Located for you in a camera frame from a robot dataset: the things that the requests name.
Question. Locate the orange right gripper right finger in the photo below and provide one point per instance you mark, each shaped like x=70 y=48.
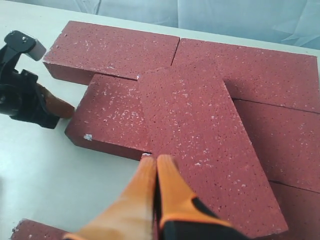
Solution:
x=182 y=215

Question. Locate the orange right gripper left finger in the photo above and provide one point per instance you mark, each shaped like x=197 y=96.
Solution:
x=131 y=216

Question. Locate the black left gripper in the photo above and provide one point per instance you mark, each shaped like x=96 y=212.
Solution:
x=22 y=99

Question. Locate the red brick with white chip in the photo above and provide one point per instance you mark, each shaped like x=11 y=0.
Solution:
x=110 y=119

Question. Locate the red brick back left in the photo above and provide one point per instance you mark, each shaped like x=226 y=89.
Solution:
x=85 y=49

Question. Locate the tilted red brick on top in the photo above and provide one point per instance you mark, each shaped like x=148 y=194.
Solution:
x=190 y=115

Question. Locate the red brick front centre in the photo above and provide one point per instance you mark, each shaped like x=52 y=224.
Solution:
x=28 y=229

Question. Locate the red brick under tilted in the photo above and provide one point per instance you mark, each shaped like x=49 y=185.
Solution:
x=301 y=210

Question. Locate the red brick right middle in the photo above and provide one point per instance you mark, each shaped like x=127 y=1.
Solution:
x=286 y=141

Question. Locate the red brick back right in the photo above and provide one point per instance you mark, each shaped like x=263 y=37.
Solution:
x=259 y=75

